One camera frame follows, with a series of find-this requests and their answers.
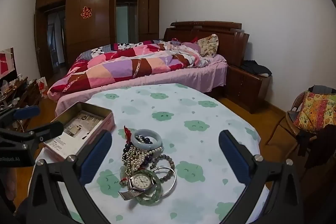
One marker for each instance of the printed paper leaflet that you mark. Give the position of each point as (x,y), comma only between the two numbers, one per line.
(76,129)

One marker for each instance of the dark framed screen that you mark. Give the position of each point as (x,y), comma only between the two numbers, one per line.
(6,64)

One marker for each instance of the brown wooden wardrobe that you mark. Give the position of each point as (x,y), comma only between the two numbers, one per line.
(99,16)

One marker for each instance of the dark garment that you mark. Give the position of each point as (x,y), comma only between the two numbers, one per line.
(323,145)

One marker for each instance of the person's left forearm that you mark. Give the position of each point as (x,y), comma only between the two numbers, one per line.
(7,187)

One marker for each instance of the red and white bag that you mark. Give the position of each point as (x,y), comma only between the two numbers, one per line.
(42,86)

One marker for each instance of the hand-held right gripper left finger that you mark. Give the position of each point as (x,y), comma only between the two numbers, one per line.
(95,154)

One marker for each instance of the green jade bangle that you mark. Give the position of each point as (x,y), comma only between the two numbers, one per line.
(152,199)

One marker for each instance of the colourful patterned cushion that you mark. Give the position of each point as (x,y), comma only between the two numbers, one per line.
(315,111)

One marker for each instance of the thin silver hoop bangle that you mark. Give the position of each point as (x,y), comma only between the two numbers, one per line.
(173,182)

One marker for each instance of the floral pillow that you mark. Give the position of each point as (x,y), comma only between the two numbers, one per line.
(208,45)

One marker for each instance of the silver wristwatch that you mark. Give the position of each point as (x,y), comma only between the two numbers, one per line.
(140,181)

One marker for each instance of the grey cloth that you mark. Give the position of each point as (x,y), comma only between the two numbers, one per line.
(321,89)

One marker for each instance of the wooden headboard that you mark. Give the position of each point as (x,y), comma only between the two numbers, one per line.
(233,40)

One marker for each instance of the red paper decoration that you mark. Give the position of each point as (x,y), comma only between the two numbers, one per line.
(85,12)

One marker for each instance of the wooden side cabinet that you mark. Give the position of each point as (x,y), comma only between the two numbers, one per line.
(29,92)

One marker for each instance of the wooden nightstand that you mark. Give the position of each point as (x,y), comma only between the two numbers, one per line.
(249,90)

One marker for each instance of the bed with pink sheet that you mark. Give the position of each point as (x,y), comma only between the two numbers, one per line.
(157,79)

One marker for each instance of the patchwork quilt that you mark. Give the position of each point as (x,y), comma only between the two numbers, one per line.
(118,69)

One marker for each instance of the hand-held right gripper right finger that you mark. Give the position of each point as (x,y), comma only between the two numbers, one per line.
(233,155)

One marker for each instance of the wicker chair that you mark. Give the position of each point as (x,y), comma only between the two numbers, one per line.
(284,121)

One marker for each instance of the dark clothes pile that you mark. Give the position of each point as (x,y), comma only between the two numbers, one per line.
(256,67)

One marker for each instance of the lilac pillow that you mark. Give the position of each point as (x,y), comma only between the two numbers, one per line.
(191,46)

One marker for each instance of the pink metal tin box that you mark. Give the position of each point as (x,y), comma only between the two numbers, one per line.
(106,121)

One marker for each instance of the pale jade bangle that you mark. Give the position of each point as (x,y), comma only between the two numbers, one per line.
(159,140)

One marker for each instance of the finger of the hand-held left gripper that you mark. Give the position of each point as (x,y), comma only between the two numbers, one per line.
(26,112)
(50,130)

